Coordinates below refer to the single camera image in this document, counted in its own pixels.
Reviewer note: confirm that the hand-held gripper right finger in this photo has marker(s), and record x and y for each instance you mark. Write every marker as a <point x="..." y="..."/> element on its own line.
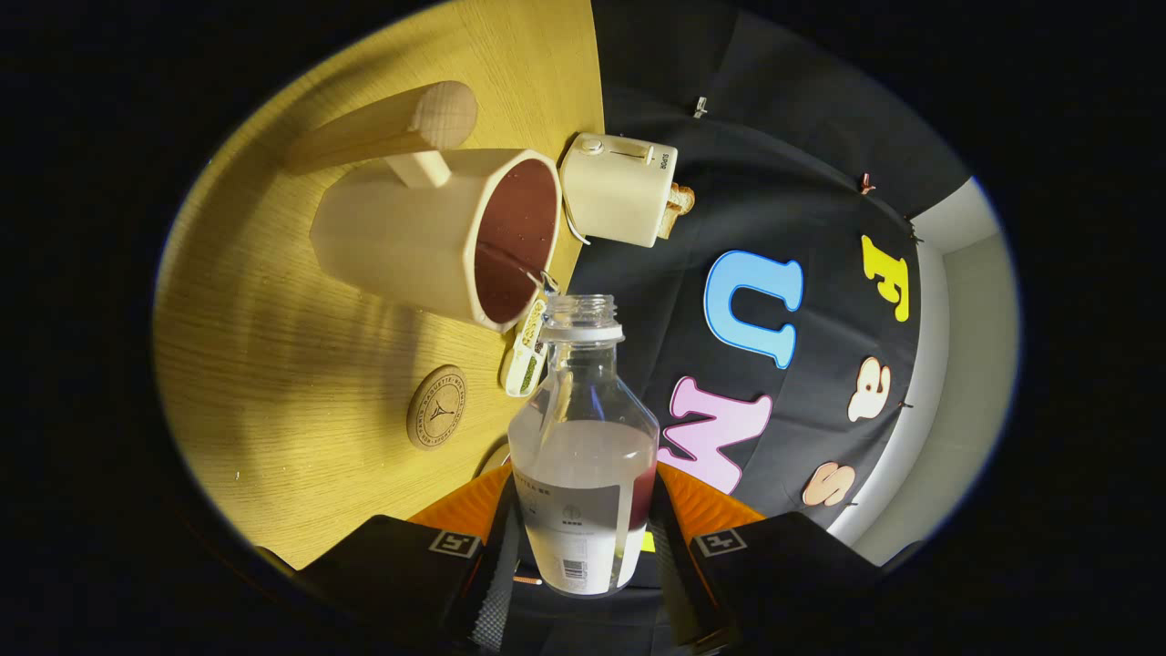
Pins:
<point x="674" y="574"/>

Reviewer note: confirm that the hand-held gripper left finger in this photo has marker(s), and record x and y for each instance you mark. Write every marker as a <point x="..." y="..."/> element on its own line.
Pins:
<point x="496" y="592"/>

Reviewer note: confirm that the clear juice bottle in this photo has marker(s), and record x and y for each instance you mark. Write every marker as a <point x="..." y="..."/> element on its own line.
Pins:
<point x="583" y="474"/>

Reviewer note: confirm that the round cork coaster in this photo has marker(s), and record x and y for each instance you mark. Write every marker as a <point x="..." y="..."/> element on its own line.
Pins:
<point x="437" y="408"/>

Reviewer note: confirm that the white divided dish with beans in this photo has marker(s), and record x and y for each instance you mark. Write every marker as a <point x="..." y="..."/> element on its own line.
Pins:
<point x="526" y="364"/>

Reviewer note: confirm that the wooden table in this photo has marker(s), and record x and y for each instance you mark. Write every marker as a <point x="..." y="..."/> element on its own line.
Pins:
<point x="301" y="383"/>

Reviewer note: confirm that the toast slice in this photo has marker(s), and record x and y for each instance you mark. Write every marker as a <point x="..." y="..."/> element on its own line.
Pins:
<point x="669" y="223"/>
<point x="683" y="198"/>

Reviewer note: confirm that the cream toaster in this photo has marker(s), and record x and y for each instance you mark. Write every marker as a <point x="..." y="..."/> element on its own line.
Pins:
<point x="615" y="191"/>

